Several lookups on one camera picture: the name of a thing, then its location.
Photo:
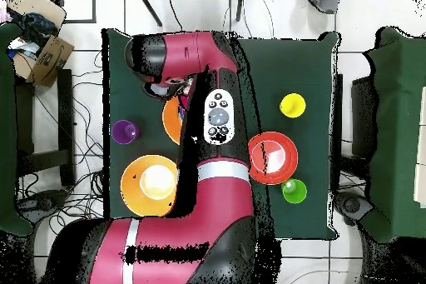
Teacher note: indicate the large orange bowl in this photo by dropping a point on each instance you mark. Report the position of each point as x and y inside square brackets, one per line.
[133, 190]
[171, 120]

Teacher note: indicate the pink plastic bowl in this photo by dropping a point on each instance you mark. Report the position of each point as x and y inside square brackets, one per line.
[184, 104]

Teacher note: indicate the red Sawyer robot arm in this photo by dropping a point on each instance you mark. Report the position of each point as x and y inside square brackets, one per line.
[186, 54]

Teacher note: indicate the wide red bowl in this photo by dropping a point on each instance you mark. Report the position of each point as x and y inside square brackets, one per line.
[283, 157]

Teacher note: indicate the yellow plastic cup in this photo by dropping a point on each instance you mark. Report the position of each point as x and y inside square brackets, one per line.
[292, 105]

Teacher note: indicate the purple plastic cup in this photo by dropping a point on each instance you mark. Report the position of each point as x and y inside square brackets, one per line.
[124, 131]

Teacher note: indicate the green plastic cup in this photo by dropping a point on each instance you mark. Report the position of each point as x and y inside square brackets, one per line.
[294, 192]

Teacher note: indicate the dark green tablecloth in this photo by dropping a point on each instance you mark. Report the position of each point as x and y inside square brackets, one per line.
[283, 60]

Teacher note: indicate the open cardboard box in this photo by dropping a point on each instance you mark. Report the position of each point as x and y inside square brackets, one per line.
[50, 60]

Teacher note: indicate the green covered table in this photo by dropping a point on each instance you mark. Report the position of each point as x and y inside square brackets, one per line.
[6, 130]
[396, 130]

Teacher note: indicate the dark blue bag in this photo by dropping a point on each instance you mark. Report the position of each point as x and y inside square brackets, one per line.
[38, 27]

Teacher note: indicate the flat cardboard sheet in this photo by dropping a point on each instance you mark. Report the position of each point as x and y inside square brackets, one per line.
[36, 4]

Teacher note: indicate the black bench frame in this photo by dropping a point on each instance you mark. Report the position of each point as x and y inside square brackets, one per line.
[65, 114]

